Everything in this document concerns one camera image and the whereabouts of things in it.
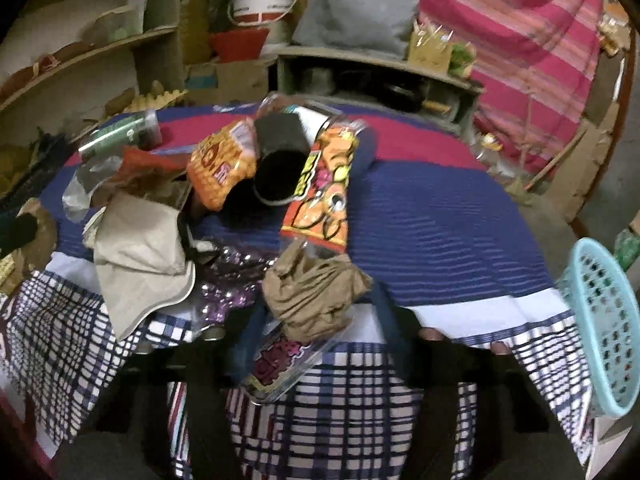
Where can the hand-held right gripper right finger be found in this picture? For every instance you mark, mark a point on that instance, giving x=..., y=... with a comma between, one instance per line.
x=395, y=340

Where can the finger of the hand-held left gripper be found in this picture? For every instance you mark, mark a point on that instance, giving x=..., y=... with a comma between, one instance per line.
x=17, y=235

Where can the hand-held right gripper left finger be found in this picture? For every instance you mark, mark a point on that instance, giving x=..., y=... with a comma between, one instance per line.
x=252, y=340

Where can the brown paper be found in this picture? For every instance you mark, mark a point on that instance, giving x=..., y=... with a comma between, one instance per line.
x=46, y=220

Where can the clear plastic tray purple print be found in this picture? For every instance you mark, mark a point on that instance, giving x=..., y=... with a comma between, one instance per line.
x=285, y=365

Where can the shiny purple wrapper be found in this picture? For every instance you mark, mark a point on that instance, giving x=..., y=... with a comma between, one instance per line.
x=230, y=280

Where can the tan cloth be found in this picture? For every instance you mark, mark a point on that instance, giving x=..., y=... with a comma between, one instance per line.
x=315, y=295

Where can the clear plastic bag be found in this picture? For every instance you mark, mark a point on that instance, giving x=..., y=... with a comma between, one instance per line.
x=85, y=185

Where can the red-brown wrapper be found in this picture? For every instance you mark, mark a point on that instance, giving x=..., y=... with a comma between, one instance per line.
x=150, y=160

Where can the long orange snack wrapper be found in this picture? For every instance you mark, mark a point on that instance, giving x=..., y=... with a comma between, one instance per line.
x=320, y=185

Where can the orange snack packet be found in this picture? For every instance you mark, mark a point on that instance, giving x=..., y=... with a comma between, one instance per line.
x=222, y=165

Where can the light blue plastic basket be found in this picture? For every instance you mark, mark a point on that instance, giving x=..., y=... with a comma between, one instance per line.
x=605, y=330

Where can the green jar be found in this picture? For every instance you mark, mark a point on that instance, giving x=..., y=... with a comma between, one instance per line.
x=125, y=132

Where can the black cylinder can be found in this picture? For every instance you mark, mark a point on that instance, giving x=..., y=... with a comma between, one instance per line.
x=280, y=160

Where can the yellow egg tray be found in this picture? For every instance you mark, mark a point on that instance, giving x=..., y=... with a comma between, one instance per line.
x=155, y=97

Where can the glass jar with blue lid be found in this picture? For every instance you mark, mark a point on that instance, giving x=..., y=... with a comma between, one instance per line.
x=365, y=147

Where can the tall wooden shelf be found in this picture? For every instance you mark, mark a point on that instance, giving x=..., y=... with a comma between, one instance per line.
x=90, y=50

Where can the small wooden cabinet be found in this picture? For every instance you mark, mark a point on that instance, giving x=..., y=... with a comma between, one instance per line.
x=375, y=80

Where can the cardboard box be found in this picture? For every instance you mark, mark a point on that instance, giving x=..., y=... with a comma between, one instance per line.
x=230, y=80

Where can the yellow oil jug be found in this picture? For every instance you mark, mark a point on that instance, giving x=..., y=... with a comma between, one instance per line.
x=192, y=15

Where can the red plastic basket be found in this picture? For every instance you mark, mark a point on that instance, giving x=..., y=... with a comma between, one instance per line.
x=237, y=42

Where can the wooden utensil holder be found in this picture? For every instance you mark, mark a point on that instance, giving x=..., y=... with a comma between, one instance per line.
x=430, y=47

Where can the pink striped curtain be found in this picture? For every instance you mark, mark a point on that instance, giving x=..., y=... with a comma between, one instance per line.
x=500, y=35

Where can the grey cushion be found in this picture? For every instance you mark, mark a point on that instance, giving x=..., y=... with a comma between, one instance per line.
x=357, y=10

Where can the white plastic bucket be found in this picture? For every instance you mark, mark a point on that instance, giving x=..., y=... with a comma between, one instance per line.
x=262, y=2

